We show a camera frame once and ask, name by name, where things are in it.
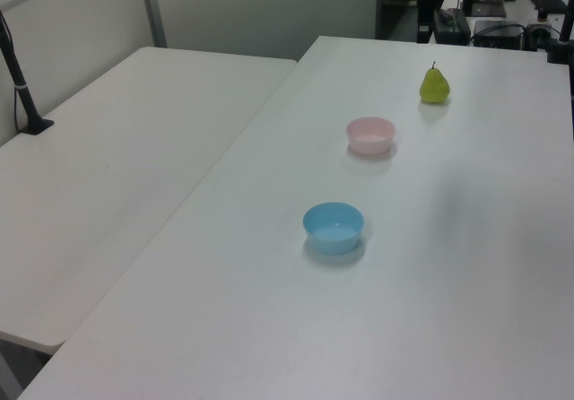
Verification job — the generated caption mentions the green pear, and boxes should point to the green pear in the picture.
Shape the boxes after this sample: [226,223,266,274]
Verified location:
[419,61,452,105]

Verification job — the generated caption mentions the blue plastic bowl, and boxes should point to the blue plastic bowl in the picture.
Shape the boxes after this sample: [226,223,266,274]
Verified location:
[302,201,365,256]

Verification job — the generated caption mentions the pink plastic bowl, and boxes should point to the pink plastic bowl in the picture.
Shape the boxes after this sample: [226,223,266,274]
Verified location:
[345,116,397,155]

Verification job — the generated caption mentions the white side table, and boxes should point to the white side table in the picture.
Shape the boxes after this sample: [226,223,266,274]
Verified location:
[0,46,300,354]

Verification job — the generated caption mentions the brown wooden cabinet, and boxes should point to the brown wooden cabinet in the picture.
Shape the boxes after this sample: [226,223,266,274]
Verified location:
[379,0,421,40]

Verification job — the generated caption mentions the black vertical stand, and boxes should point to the black vertical stand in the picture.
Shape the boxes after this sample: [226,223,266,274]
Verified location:
[415,0,439,45]

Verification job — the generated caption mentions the black box device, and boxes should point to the black box device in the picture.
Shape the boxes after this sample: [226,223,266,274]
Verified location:
[432,8,473,45]

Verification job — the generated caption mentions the black mini computer box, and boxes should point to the black mini computer box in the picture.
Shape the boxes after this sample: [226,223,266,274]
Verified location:
[472,19,526,50]

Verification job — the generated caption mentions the white background desk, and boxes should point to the white background desk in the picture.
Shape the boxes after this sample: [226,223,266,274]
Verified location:
[441,0,574,39]

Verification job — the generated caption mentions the black pole with clamp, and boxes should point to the black pole with clamp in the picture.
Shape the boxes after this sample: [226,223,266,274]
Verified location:
[544,0,574,65]

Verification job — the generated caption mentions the grey partition frame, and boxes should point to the grey partition frame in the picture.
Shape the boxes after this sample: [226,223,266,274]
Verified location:
[0,0,168,49]

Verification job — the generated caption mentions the black camera pole with base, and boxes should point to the black camera pole with base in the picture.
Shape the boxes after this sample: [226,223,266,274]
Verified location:
[0,9,56,137]

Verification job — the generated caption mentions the silver camera device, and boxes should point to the silver camera device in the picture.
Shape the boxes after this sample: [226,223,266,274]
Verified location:
[523,11,553,52]

